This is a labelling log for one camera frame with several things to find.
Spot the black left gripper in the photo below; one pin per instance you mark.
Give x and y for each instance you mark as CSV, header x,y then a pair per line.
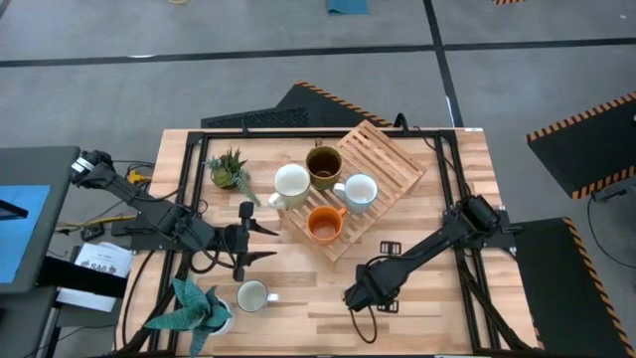
x,y
232,238

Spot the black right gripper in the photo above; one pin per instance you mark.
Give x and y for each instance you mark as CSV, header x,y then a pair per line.
x,y
372,288

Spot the white enamel mug dark rim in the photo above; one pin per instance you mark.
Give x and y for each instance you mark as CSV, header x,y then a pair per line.
x,y
252,296

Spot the orange mug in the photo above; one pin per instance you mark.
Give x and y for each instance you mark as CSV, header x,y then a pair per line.
x,y
325,226

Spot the cream mug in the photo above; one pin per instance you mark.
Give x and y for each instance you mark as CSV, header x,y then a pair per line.
x,y
291,181

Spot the pale blue white mug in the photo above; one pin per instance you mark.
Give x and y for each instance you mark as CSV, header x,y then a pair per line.
x,y
360,191

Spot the brown glazed mug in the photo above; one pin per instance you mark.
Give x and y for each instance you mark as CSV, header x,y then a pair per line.
x,y
324,164

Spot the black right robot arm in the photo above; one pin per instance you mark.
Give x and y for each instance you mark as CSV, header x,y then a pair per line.
x,y
437,238

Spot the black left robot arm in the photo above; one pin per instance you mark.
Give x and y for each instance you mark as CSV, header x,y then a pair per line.
x,y
124,189

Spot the small succulent in pot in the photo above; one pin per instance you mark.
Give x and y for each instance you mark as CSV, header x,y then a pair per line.
x,y
226,171

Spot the teal leafy plant white pot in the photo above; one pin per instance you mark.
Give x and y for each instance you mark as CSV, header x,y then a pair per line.
x,y
196,310

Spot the wooden slatted rack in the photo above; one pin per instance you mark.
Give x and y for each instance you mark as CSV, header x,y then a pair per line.
x,y
392,164

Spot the yellow plug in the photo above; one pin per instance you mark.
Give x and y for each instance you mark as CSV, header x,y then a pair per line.
x,y
135,177

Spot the black mat with striped edge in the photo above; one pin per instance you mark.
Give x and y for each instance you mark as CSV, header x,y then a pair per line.
x,y
308,109
561,298
586,149

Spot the white printed paper sheet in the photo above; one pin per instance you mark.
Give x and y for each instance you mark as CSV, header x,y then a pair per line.
x,y
104,258

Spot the black power adapter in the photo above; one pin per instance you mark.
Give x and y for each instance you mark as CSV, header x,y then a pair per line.
x,y
92,232

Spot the grey desk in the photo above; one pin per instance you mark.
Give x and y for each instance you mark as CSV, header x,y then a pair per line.
x,y
45,166

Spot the blue sheet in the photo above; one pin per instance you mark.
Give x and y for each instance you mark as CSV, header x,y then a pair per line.
x,y
25,238

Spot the grey stand foot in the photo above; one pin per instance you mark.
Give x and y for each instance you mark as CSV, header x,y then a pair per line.
x,y
613,191

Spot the blue floor mat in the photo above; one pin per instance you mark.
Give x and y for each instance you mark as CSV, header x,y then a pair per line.
x,y
347,6

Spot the black metal table frame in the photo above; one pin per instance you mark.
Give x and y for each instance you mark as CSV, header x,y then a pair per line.
x,y
298,134

